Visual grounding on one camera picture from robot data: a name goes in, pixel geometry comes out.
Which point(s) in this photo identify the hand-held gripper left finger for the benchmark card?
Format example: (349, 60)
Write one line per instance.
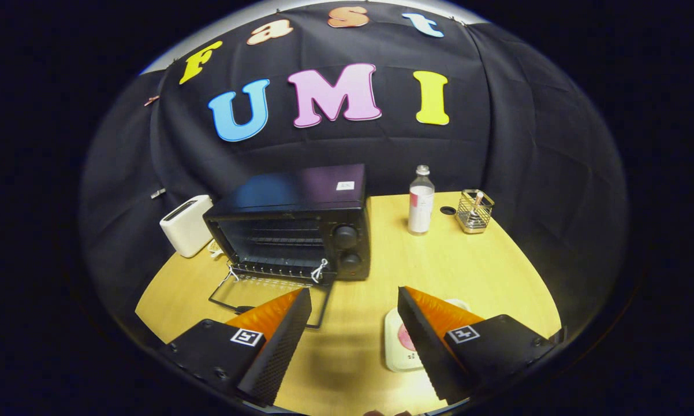
(280, 346)

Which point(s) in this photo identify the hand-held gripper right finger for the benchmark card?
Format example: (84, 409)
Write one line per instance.
(425, 346)

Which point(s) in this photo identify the pink ham slice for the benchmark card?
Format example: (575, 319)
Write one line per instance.
(405, 338)

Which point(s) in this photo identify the cream food tray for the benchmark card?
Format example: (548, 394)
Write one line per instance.
(394, 353)

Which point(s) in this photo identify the black toaster oven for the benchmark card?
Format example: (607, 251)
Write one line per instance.
(301, 190)

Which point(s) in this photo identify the white pop-up toaster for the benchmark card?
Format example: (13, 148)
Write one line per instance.
(188, 228)

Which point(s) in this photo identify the clear plastic bottle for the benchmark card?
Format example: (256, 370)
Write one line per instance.
(421, 208)

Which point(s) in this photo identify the pink stick in holder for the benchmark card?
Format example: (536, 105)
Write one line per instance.
(478, 201)

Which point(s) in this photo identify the silver cloth clip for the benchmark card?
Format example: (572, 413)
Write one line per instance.
(157, 193)

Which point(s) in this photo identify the red cloth clip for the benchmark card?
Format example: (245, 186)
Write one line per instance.
(151, 101)

